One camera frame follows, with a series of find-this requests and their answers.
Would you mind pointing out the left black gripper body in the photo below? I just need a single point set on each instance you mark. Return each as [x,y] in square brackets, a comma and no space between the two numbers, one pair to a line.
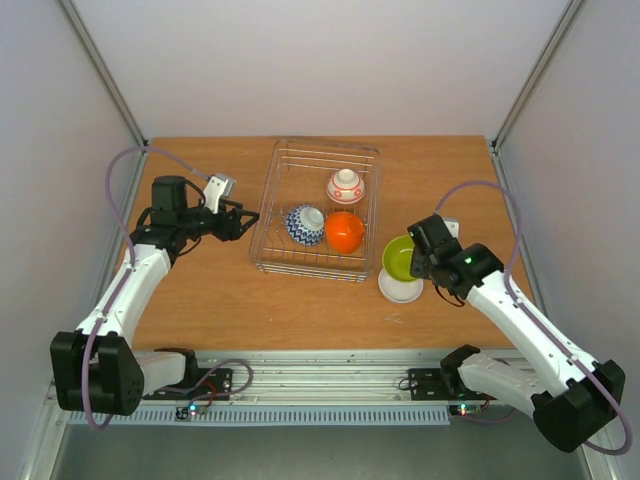
[223,232]

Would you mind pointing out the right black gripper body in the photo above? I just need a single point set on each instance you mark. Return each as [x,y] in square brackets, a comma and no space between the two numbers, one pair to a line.
[420,265]

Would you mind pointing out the lime green bowl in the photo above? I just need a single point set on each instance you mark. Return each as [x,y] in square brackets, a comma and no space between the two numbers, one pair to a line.
[397,258]

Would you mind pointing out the blue patterned bowl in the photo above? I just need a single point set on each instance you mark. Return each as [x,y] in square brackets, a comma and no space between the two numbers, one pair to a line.
[305,224]

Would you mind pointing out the wire dish rack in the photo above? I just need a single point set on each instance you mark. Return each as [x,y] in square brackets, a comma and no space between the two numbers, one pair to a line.
[298,176]

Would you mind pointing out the orange bowl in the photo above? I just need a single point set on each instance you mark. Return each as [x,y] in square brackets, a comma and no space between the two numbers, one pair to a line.
[344,231]

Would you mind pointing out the red patterned bowl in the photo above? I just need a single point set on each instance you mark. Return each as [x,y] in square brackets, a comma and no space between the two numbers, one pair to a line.
[345,187]

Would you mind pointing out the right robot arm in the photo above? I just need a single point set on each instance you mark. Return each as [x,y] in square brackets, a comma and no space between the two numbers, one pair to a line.
[570,395]

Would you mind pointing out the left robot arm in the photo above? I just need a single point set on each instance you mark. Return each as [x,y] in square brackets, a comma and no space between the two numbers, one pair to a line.
[94,367]

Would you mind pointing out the white bowl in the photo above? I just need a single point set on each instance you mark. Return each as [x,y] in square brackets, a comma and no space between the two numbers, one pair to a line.
[400,292]

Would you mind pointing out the right circuit board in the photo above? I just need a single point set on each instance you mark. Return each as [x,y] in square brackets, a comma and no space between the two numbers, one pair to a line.
[464,409]

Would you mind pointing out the circuit board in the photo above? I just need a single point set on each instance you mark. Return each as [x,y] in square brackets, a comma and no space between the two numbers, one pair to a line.
[188,413]
[464,409]

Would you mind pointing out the left circuit board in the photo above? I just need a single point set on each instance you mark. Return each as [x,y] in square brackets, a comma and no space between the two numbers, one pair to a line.
[188,413]

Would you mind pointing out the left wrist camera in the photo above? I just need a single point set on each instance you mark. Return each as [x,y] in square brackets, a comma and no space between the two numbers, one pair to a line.
[219,186]

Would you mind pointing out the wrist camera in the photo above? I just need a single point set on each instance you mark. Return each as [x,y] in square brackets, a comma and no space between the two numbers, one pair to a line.
[219,186]
[452,226]

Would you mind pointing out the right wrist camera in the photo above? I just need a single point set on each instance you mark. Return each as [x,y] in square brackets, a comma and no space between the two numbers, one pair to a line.
[452,226]

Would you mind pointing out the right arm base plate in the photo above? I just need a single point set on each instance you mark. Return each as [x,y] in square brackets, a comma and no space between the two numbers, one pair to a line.
[426,384]

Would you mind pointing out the aluminium rail frame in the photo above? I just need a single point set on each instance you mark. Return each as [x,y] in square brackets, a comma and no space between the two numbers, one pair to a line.
[307,376]

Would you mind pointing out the grey slotted cable duct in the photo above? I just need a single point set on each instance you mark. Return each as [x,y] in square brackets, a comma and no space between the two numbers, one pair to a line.
[304,415]

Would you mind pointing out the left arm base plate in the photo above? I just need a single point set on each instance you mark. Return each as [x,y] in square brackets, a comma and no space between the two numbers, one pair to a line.
[220,382]

